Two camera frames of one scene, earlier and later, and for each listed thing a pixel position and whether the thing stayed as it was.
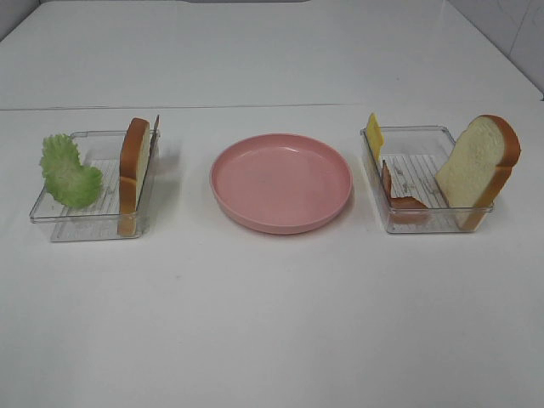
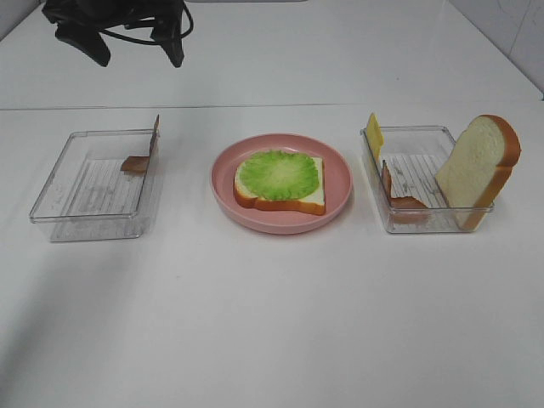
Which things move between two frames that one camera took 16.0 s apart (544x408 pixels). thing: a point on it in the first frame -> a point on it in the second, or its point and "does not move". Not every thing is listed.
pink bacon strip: x=402 y=210 does not move
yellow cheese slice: x=375 y=138 does not move
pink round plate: x=280 y=183 does not move
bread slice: x=133 y=162 -> x=313 y=202
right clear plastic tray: x=406 y=186 does not move
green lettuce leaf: x=70 y=182 -> x=279 y=175
